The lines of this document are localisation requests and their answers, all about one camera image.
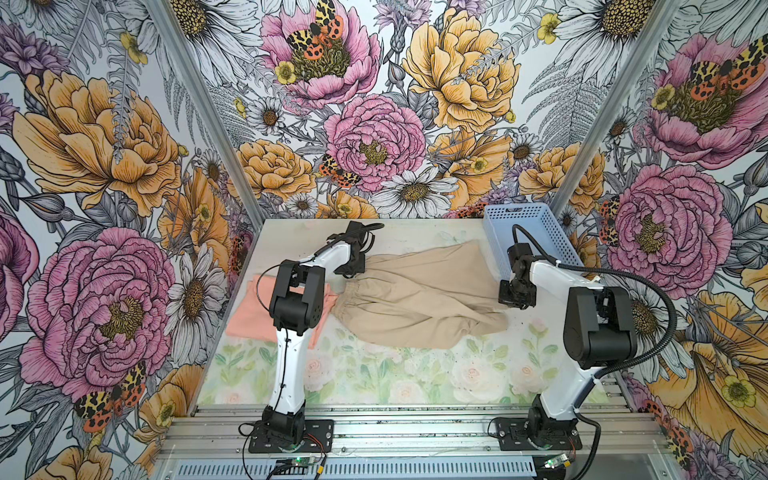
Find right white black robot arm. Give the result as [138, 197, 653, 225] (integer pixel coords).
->
[499, 243, 638, 449]

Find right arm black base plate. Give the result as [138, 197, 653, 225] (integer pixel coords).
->
[487, 417, 583, 451]

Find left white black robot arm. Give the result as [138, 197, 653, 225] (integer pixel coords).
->
[260, 221, 384, 448]

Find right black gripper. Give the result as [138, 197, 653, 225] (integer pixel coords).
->
[499, 276, 539, 309]

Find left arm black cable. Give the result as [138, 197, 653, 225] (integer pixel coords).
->
[239, 223, 385, 445]

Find aluminium corner post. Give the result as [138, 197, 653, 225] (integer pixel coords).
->
[549, 1, 687, 216]
[147, 1, 266, 234]

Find white vented cable duct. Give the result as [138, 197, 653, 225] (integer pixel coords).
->
[165, 455, 536, 479]

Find left aluminium corner post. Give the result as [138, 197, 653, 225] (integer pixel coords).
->
[147, 1, 266, 234]

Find green circuit board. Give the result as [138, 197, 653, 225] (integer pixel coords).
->
[270, 457, 326, 475]

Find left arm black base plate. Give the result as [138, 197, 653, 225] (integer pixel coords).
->
[246, 419, 335, 454]

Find right aluminium corner post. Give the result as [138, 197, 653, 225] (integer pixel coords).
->
[549, 1, 687, 216]

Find peach graphic t-shirt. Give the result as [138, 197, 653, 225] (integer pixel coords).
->
[225, 275, 338, 350]

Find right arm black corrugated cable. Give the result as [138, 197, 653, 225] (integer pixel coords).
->
[511, 224, 679, 480]

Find light blue plastic basket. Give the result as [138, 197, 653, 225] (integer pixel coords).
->
[483, 203, 582, 279]

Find beige drawstring shorts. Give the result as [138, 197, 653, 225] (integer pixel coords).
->
[332, 241, 509, 349]

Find aluminium rail frame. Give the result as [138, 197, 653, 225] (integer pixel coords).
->
[159, 404, 667, 460]

